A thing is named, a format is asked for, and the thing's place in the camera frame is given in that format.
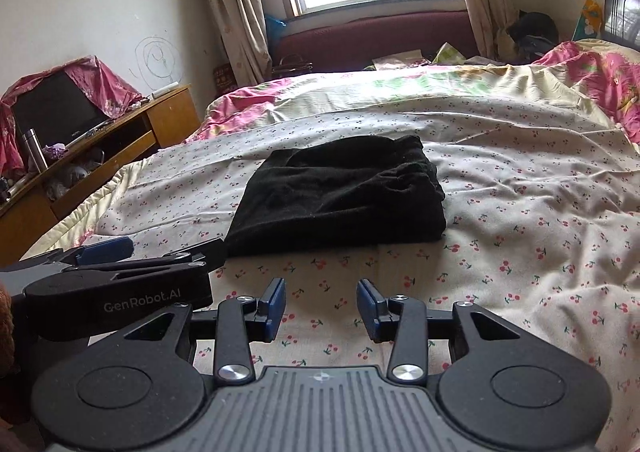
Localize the black pants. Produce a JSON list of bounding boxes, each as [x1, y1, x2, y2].
[[224, 135, 446, 257]]

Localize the wooden tv cabinet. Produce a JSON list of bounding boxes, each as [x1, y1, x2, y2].
[[0, 86, 200, 266]]

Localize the steel thermos bottle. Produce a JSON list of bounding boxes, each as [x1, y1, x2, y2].
[[23, 128, 49, 173]]

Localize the pink cloth over television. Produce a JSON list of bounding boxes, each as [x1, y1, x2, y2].
[[1, 56, 143, 178]]

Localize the black television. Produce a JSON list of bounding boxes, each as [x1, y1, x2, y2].
[[12, 71, 108, 147]]

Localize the cherry print bed sheet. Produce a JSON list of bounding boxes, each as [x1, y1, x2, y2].
[[22, 63, 640, 452]]

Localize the maroon sofa bench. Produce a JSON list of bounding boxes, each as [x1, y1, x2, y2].
[[272, 10, 480, 73]]

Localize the pink floral quilt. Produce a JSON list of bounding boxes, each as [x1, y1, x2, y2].
[[189, 40, 639, 143]]

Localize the black bag by curtain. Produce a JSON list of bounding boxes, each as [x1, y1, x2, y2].
[[506, 12, 560, 62]]

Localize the dark wooden headboard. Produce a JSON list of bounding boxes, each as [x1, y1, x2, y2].
[[602, 0, 640, 50]]

